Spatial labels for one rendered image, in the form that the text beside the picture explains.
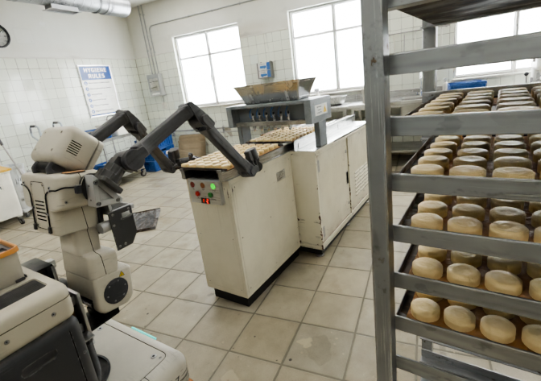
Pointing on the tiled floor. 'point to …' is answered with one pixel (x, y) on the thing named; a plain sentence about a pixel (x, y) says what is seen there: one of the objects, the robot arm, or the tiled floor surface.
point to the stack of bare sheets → (146, 219)
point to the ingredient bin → (9, 197)
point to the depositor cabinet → (329, 186)
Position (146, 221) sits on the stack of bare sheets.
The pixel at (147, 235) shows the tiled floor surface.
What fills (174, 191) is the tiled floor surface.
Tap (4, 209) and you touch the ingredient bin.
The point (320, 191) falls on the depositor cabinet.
